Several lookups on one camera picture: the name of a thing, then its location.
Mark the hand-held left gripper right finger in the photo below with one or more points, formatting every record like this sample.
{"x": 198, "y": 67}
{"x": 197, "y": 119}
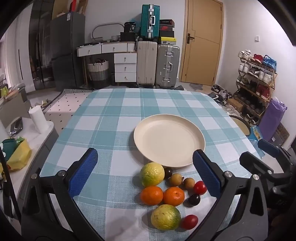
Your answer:
{"x": 207, "y": 172}

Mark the black-rimmed round stool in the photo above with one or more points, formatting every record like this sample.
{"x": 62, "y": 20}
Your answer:
{"x": 241, "y": 126}

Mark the yellow-green guava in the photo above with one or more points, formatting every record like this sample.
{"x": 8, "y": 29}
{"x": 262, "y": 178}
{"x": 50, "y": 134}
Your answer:
{"x": 152, "y": 174}
{"x": 165, "y": 217}

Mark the silver tray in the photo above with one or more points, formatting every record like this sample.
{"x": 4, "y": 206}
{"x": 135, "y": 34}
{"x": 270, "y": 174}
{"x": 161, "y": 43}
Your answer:
{"x": 16, "y": 126}

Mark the tall cardboard boxes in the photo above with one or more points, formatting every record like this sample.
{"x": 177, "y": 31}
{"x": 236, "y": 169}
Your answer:
{"x": 76, "y": 5}

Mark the yellow and black shoe box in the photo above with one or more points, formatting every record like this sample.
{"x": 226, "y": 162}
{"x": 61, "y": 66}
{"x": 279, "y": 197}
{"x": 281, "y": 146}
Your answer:
{"x": 168, "y": 40}

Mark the blue snack packet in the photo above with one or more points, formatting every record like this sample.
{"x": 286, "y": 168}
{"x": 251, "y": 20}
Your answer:
{"x": 256, "y": 139}

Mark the silver hard suitcase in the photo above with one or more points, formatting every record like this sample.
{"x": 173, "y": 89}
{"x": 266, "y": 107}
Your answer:
{"x": 167, "y": 66}

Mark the white paper towel roll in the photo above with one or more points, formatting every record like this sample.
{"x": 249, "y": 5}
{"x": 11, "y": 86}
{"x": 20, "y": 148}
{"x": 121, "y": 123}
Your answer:
{"x": 38, "y": 120}

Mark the black printed bag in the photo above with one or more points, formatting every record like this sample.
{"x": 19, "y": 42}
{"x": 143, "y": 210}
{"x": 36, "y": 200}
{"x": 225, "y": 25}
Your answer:
{"x": 130, "y": 27}

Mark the shoe rack with shoes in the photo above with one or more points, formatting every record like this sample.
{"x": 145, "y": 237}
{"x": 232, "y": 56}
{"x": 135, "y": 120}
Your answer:
{"x": 256, "y": 88}

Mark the dark purple cherry tomato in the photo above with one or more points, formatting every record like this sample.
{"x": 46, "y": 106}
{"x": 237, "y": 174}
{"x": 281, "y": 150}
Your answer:
{"x": 194, "y": 199}
{"x": 168, "y": 172}

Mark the red paper bag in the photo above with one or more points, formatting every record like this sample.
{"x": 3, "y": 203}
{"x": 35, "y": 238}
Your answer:
{"x": 72, "y": 5}

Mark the white side table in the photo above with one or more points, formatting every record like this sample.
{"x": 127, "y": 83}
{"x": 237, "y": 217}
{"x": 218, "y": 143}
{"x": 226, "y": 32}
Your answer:
{"x": 47, "y": 139}

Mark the white dotted rug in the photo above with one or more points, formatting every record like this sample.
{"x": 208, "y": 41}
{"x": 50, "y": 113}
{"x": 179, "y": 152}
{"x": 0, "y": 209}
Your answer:
{"x": 62, "y": 102}

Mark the wooden door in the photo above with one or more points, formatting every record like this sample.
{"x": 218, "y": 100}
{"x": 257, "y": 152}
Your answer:
{"x": 201, "y": 41}

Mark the cream round plate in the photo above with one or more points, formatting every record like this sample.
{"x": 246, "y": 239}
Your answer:
{"x": 168, "y": 139}

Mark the grey cabinet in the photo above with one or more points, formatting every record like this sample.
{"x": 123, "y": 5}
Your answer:
{"x": 13, "y": 109}

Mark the teal hard suitcase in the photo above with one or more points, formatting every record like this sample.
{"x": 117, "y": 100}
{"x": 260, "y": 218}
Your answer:
{"x": 149, "y": 22}

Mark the black storage box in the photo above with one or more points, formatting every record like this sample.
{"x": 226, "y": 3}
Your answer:
{"x": 128, "y": 37}

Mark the beige hard suitcase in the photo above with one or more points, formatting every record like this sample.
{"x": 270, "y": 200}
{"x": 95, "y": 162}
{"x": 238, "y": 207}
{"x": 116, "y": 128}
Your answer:
{"x": 146, "y": 62}

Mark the beige sandals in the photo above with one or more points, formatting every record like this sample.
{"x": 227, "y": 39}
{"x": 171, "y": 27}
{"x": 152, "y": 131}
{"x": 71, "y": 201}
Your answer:
{"x": 45, "y": 102}

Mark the brown longan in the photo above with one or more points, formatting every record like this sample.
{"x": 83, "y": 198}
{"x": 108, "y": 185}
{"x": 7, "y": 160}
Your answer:
{"x": 189, "y": 183}
{"x": 175, "y": 179}

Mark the orange mandarin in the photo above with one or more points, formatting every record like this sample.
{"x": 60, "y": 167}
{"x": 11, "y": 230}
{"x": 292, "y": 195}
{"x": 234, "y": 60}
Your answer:
{"x": 151, "y": 195}
{"x": 174, "y": 196}

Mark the red and black shoe box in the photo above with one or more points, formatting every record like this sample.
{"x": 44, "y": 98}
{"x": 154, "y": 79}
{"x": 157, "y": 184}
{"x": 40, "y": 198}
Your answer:
{"x": 166, "y": 28}

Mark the pile of shoes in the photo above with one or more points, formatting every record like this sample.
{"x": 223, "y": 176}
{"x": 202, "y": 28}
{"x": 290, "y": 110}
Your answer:
{"x": 220, "y": 93}

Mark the oval mirror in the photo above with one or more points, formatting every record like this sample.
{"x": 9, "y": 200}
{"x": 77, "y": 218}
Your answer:
{"x": 106, "y": 24}

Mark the dark grey refrigerator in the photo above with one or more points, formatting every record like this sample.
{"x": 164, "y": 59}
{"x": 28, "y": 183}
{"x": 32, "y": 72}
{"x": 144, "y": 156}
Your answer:
{"x": 67, "y": 51}

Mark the grey door mat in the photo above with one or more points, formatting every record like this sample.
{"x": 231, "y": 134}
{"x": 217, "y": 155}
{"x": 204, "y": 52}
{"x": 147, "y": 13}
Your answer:
{"x": 195, "y": 86}

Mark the woven laundry basket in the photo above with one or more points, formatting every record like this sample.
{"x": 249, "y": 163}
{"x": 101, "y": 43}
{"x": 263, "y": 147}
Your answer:
{"x": 98, "y": 74}

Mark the dark glass door cabinet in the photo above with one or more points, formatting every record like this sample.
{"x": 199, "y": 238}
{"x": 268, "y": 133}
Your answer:
{"x": 40, "y": 46}

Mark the purple yoga mat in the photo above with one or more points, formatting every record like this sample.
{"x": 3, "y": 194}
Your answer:
{"x": 272, "y": 118}

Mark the yellow plastic bag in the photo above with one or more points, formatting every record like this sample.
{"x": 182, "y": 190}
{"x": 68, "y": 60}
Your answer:
{"x": 19, "y": 155}

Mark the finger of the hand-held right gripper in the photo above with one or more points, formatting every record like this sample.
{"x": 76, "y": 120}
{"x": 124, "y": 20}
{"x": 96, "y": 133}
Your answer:
{"x": 252, "y": 161}
{"x": 268, "y": 147}

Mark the brown cardboard box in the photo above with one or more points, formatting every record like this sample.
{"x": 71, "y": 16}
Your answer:
{"x": 234, "y": 105}

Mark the teal checked tablecloth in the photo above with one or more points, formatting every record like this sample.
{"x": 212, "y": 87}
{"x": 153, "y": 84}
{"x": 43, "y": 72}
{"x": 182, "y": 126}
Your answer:
{"x": 111, "y": 120}

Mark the dark slippers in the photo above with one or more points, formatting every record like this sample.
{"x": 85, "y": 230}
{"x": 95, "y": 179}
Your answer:
{"x": 179, "y": 88}

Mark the white desk with drawers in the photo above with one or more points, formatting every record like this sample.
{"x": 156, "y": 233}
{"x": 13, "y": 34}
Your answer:
{"x": 124, "y": 64}

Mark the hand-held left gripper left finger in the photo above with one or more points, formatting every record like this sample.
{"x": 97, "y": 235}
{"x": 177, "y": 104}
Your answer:
{"x": 83, "y": 171}

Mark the red tomato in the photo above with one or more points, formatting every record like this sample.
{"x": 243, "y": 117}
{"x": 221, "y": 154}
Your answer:
{"x": 200, "y": 187}
{"x": 189, "y": 221}

